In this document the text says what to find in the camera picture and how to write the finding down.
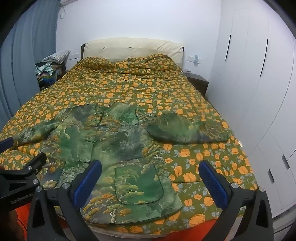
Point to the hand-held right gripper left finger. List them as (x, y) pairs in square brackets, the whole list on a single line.
[(89, 179)]

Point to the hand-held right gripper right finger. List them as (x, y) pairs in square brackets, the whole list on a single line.
[(211, 183)]

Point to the white wardrobe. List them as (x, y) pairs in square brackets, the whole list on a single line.
[(254, 92)]

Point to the white wall switch plate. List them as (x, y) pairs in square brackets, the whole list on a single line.
[(74, 57)]

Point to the blue curtain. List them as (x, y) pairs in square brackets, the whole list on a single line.
[(20, 51)]

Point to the dark wooden nightstand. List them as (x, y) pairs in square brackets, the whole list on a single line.
[(197, 81)]

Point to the orange floral quilt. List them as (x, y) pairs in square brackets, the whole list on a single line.
[(129, 85)]

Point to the cream pillow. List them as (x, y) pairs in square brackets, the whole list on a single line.
[(129, 48)]

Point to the white air conditioner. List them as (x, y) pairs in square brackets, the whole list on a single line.
[(68, 1)]

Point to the wall socket with plug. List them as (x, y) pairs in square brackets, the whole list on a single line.
[(194, 59)]

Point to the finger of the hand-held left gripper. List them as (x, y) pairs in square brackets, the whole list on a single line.
[(37, 162), (6, 144)]

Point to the orange clothing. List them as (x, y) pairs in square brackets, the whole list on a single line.
[(24, 220)]

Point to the green landscape print jacket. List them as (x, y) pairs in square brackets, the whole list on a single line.
[(120, 148)]

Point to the checkered pillow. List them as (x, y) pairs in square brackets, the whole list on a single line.
[(56, 56)]

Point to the pile of clothes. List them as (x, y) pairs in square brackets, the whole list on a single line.
[(46, 74)]

